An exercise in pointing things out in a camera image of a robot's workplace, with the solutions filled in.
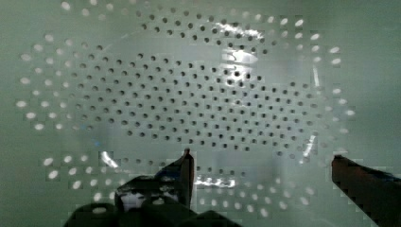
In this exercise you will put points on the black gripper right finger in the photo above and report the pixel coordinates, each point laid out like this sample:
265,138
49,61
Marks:
376,193

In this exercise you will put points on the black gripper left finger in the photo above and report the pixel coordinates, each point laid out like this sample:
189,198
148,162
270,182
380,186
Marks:
161,200

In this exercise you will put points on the green plastic strainer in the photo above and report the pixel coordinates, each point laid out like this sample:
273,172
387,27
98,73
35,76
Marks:
263,93

